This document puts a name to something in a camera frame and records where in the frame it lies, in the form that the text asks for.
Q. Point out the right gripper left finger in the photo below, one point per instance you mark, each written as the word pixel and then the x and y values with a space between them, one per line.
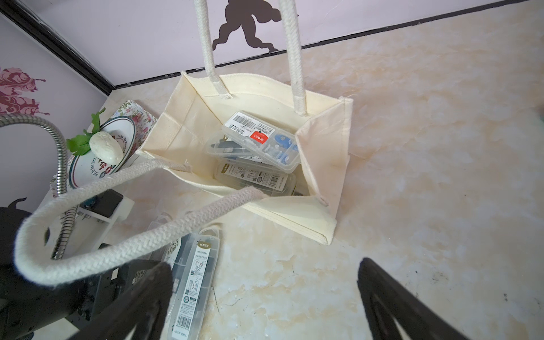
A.
pixel 138 314

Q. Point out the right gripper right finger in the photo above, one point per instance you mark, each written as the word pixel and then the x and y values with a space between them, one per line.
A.
pixel 389 305

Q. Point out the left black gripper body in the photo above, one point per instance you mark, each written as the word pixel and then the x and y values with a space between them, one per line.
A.
pixel 103 290

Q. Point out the clear compass case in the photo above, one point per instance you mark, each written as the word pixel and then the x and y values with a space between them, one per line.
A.
pixel 193 271
pixel 220 145

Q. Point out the cream canvas tote bag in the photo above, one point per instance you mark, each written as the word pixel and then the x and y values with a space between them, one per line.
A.
pixel 200 106

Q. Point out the compass case red blue front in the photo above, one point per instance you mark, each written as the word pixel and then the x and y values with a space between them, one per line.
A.
pixel 274 145

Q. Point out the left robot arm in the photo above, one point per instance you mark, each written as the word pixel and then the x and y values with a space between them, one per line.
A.
pixel 45 271

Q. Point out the white plate with red text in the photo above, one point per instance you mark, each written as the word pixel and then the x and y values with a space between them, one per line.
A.
pixel 88 168

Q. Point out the white toy radish with leaves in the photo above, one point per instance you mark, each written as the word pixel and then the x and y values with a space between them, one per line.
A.
pixel 99 142

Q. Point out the floral rectangular tray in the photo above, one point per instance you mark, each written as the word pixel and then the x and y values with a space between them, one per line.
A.
pixel 144 122

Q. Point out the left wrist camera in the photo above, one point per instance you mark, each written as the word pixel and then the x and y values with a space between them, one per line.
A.
pixel 91 221

